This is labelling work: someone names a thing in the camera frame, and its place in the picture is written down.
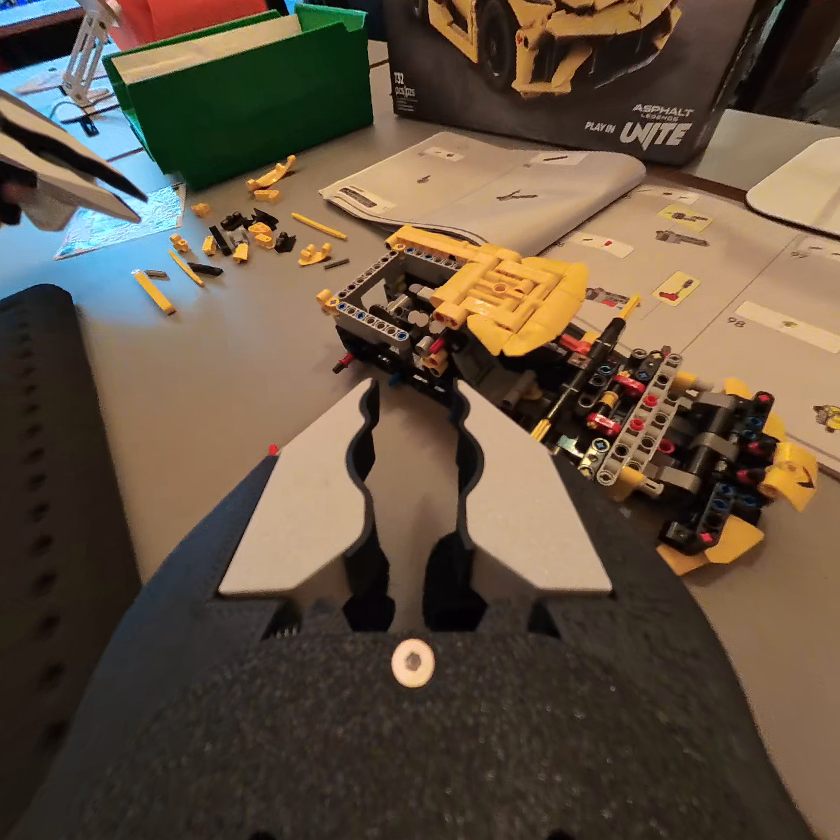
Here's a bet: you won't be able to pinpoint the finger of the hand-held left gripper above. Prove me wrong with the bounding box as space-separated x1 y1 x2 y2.
0 134 143 232
0 88 149 202

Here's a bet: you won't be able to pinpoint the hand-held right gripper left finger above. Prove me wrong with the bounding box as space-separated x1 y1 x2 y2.
218 378 396 630

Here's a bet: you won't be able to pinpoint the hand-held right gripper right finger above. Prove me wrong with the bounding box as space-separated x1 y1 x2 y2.
424 379 614 632

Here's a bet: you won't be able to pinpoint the yellow black brick car model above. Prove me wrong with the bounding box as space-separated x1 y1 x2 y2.
315 223 820 578

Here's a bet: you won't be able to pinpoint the instruction booklet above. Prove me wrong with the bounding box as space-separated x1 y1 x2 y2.
319 131 840 476

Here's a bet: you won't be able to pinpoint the white neighbouring desk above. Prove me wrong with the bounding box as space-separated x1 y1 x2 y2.
0 46 153 165

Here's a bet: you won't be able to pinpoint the yellow printed leaflet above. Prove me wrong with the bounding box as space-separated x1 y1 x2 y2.
52 184 188 261

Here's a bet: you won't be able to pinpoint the white lattice stand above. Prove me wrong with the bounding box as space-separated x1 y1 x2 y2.
60 0 120 109

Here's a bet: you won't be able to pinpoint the white printed paper stack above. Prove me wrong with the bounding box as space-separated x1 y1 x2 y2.
115 13 304 86

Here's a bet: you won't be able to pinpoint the green storage bin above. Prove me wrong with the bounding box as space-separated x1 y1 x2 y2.
101 3 375 193

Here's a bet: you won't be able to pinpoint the yellow black brick pieces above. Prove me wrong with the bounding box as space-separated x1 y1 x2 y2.
131 154 352 316

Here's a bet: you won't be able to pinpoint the black toy car box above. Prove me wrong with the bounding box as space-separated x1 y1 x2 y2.
384 0 782 166

